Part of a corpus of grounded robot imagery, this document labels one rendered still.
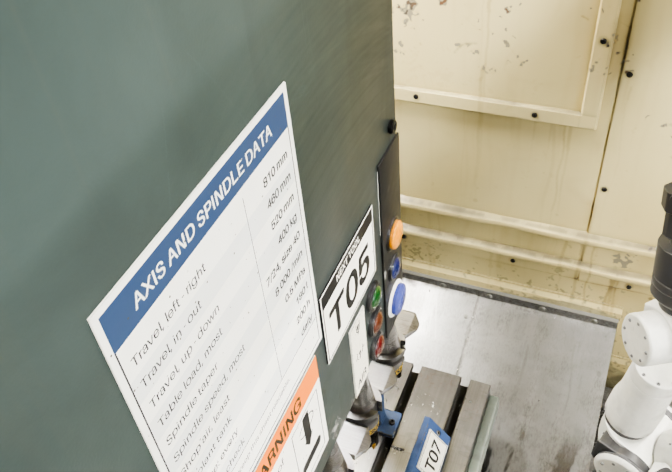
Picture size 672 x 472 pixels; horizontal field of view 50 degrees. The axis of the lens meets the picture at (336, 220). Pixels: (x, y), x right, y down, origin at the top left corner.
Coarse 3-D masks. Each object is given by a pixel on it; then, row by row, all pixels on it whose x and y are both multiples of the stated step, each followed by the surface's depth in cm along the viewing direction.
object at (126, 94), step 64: (0, 0) 19; (64, 0) 21; (128, 0) 24; (192, 0) 27; (256, 0) 32; (320, 0) 38; (384, 0) 47; (0, 64) 20; (64, 64) 22; (128, 64) 24; (192, 64) 28; (256, 64) 33; (320, 64) 40; (384, 64) 50; (0, 128) 20; (64, 128) 22; (128, 128) 25; (192, 128) 29; (320, 128) 42; (384, 128) 53; (0, 192) 20; (64, 192) 23; (128, 192) 26; (320, 192) 44; (0, 256) 21; (64, 256) 23; (128, 256) 27; (320, 256) 46; (0, 320) 21; (64, 320) 24; (320, 320) 48; (384, 320) 65; (0, 384) 22; (64, 384) 25; (320, 384) 51; (0, 448) 22; (64, 448) 26; (128, 448) 29
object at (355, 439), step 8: (344, 424) 103; (352, 424) 102; (360, 424) 103; (344, 432) 102; (352, 432) 101; (360, 432) 101; (368, 432) 101; (344, 440) 101; (352, 440) 101; (360, 440) 100; (368, 440) 101; (344, 448) 100; (352, 448) 100; (360, 448) 100; (368, 448) 100; (352, 456) 99
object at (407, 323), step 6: (402, 312) 117; (408, 312) 117; (414, 312) 117; (396, 318) 116; (402, 318) 116; (408, 318) 116; (414, 318) 116; (396, 324) 115; (402, 324) 115; (408, 324) 115; (414, 324) 115; (402, 330) 114; (408, 330) 114; (414, 330) 114; (408, 336) 114
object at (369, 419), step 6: (378, 396) 104; (378, 402) 104; (372, 408) 103; (378, 408) 105; (348, 414) 103; (354, 414) 103; (360, 414) 102; (366, 414) 102; (372, 414) 102; (348, 420) 103; (354, 420) 102; (360, 420) 102; (366, 420) 102; (372, 420) 104; (378, 420) 104
